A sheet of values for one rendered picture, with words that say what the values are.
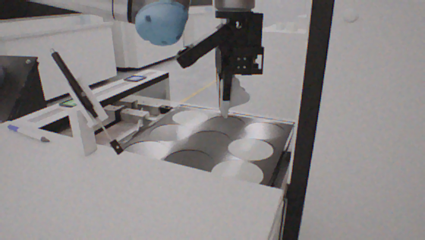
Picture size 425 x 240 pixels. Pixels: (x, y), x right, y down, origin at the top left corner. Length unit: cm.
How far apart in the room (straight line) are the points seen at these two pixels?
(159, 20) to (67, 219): 29
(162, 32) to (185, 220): 27
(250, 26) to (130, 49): 478
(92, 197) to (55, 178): 8
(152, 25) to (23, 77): 63
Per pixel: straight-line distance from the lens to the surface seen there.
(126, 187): 43
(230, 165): 59
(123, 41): 527
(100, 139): 79
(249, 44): 56
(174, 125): 77
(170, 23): 44
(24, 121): 77
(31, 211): 44
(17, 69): 105
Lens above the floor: 121
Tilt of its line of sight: 23 degrees down
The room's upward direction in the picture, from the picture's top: straight up
